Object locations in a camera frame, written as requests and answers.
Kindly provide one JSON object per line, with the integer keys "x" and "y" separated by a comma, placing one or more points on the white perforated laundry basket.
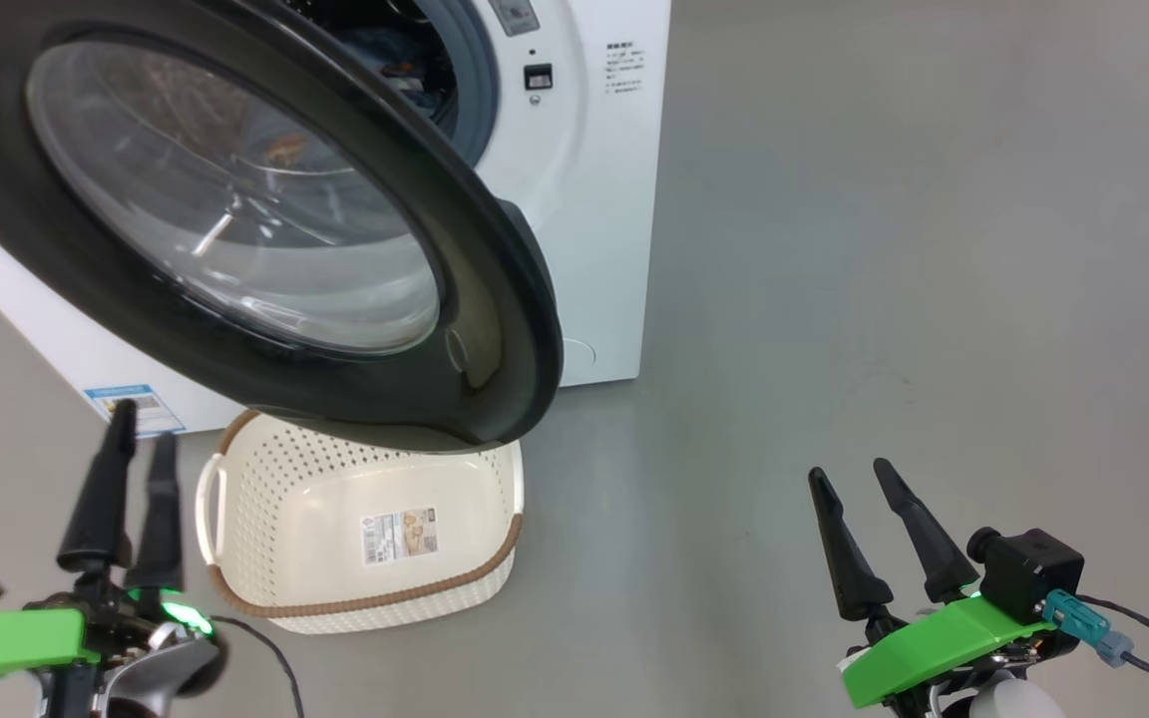
{"x": 335, "y": 499}

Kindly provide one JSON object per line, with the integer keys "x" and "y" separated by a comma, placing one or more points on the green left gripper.
{"x": 6, "y": 643}

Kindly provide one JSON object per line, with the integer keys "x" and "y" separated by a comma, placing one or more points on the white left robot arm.
{"x": 136, "y": 693}

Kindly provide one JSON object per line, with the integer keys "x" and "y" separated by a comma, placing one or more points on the paper label in basket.
{"x": 399, "y": 536}

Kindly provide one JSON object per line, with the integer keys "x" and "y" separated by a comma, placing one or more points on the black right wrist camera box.
{"x": 1033, "y": 573}

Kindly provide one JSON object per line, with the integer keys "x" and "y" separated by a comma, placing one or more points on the black door latch slot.
{"x": 538, "y": 77}

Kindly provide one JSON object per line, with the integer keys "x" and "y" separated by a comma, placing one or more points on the blue cartoon print garment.
{"x": 425, "y": 95}

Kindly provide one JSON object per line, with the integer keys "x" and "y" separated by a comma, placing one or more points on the dark round glass washer door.
{"x": 475, "y": 299}

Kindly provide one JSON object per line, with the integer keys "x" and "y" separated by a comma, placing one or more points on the round white filter cover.
{"x": 579, "y": 359}

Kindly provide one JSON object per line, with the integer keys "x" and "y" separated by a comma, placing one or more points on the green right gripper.
{"x": 934, "y": 648}

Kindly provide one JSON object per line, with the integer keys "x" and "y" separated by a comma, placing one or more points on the blue energy label sticker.
{"x": 151, "y": 399}

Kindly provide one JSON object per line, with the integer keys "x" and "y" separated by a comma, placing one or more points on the white front-load washing machine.
{"x": 594, "y": 249}

